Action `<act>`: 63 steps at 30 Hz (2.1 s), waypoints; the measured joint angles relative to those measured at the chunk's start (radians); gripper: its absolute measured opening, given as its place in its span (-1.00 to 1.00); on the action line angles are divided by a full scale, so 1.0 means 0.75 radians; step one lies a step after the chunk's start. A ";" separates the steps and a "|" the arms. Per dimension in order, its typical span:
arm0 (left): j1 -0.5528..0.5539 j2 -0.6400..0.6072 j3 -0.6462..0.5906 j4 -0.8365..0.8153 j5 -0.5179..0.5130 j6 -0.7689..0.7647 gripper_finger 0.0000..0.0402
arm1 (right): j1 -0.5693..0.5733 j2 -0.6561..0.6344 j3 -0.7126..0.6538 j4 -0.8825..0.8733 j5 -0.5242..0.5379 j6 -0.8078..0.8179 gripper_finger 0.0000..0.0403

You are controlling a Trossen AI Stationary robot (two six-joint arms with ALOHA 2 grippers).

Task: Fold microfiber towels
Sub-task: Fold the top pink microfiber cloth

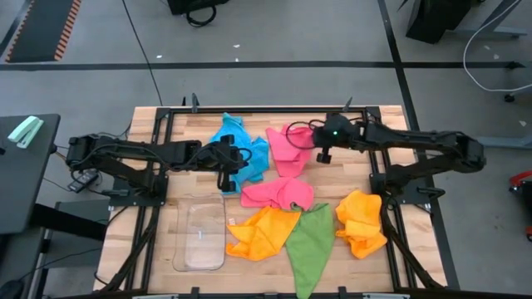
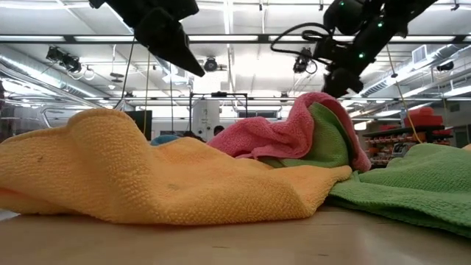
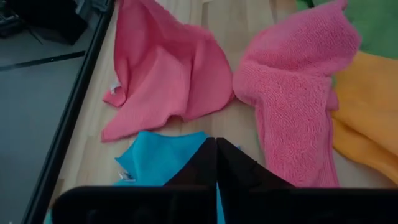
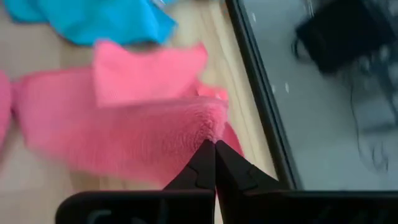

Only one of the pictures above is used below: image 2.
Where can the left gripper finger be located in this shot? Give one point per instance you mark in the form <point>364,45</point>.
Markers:
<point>173,48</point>

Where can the pink microfiber towel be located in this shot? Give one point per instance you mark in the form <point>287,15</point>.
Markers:
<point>265,136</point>

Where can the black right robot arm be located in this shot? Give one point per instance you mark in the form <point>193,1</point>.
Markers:
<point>386,18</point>

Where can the blue microfiber towel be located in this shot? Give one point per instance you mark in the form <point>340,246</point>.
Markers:
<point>163,140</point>

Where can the green microfiber towel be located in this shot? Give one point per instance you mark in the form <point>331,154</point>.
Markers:
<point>423,176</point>

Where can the black ceiling spotlight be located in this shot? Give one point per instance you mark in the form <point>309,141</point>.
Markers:
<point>210,64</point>
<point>445,66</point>
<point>302,62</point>
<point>64,59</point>

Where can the white cabinet machine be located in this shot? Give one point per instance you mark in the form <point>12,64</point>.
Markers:
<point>206,117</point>

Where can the black shelving unit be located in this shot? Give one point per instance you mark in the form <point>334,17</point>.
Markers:
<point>404,130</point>

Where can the black monitor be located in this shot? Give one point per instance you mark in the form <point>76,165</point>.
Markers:
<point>143,121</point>

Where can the red plastic bin stack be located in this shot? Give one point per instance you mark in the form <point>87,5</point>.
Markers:
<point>423,117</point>

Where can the white ventilation duct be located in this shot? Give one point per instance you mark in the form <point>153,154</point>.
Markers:
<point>419,55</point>

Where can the silver ventilation duct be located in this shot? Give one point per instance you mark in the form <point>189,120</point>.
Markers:
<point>37,73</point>

